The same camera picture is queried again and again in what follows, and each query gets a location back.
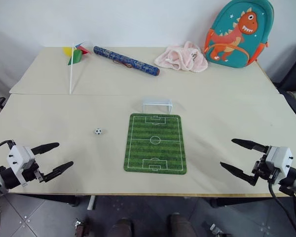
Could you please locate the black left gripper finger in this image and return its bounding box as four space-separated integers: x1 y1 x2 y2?
40 161 74 184
31 142 60 156

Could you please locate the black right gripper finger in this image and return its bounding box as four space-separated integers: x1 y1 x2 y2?
220 161 259 187
231 138 269 154

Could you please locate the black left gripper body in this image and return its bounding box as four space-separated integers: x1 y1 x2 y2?
21 160 44 184

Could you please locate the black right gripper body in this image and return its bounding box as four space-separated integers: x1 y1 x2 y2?
252 153 287 185

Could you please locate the green football pitch mat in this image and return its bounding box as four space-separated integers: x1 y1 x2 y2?
123 113 188 175

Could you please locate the white table leg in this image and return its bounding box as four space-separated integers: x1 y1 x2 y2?
87 195 97 211

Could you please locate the small metal caster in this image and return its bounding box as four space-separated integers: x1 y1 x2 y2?
206 223 224 237
73 218 86 237

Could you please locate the dark chair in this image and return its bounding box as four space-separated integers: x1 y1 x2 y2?
270 41 296 125

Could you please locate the colourful pinwheel white stick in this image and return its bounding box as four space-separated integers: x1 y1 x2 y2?
62 42 92 95

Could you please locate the small white toy goal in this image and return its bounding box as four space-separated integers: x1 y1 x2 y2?
141 98 174 114

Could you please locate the pink fluffy towel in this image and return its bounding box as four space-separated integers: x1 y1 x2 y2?
154 40 209 74

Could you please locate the red rubber band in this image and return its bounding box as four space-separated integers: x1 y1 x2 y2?
112 59 133 69

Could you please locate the blue patterned tube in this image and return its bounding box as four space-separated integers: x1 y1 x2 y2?
93 45 161 78

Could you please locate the teal dinosaur backpack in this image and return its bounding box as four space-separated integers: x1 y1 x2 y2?
203 0 275 69

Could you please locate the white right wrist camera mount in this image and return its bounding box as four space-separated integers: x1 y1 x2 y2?
264 146 293 177

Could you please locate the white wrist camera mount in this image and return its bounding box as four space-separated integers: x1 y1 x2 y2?
264 146 293 177
6 145 37 187

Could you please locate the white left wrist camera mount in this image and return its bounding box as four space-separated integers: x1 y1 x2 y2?
6 145 37 187

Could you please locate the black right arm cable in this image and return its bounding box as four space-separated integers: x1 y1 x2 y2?
268 179 296 237

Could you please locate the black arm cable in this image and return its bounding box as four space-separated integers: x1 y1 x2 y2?
0 140 16 154
268 179 296 237

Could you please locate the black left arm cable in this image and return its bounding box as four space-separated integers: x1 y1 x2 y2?
0 140 16 154

